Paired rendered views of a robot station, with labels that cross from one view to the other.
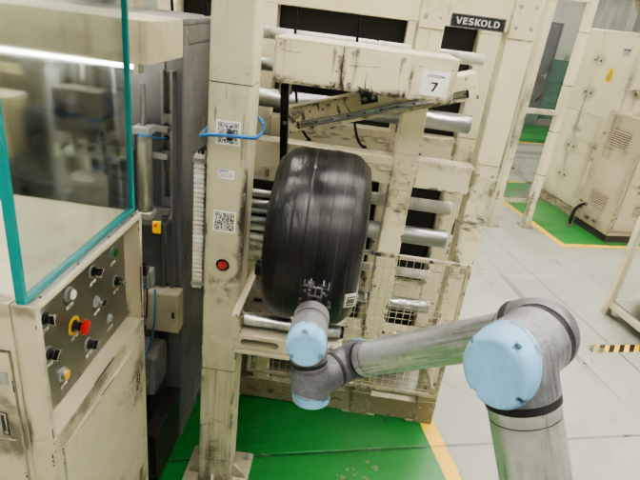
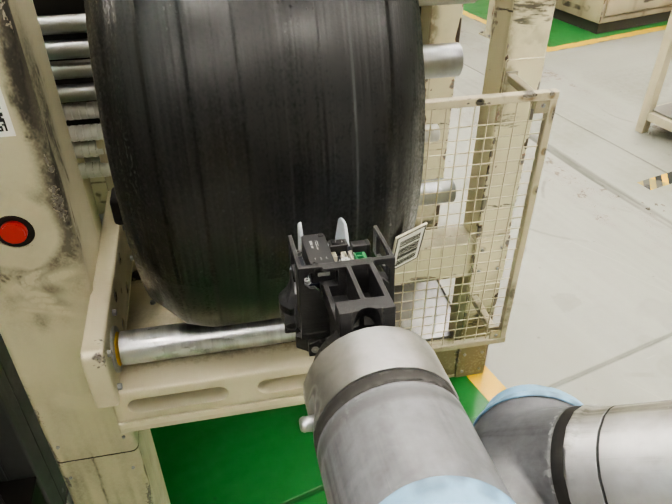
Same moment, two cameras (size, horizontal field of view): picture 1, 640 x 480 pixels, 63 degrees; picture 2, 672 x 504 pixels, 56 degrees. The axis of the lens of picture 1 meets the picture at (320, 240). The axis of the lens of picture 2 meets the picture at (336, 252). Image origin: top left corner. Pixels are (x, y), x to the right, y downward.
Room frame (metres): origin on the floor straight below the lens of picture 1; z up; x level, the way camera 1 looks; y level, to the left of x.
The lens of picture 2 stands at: (0.85, 0.08, 1.49)
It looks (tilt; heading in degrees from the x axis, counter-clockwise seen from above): 36 degrees down; 347
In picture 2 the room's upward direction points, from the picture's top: straight up
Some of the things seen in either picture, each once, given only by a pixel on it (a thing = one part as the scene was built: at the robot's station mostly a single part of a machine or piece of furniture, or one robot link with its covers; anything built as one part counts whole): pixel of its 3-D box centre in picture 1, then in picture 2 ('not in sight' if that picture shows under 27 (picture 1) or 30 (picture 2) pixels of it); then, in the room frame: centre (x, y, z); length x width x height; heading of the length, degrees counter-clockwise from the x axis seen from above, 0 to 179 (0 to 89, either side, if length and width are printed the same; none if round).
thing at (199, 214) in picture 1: (201, 222); not in sight; (1.58, 0.40, 1.19); 0.05 x 0.04 x 0.48; 178
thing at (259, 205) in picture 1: (258, 218); (88, 90); (2.00, 0.27, 1.05); 0.20 x 0.15 x 0.30; 88
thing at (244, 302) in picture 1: (248, 296); (114, 283); (1.62, 0.23, 0.90); 0.40 x 0.03 x 0.10; 178
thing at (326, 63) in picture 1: (364, 68); not in sight; (1.91, -0.08, 1.71); 0.61 x 0.25 x 0.15; 88
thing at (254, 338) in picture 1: (289, 340); (247, 365); (1.48, 0.06, 0.84); 0.36 x 0.09 x 0.06; 88
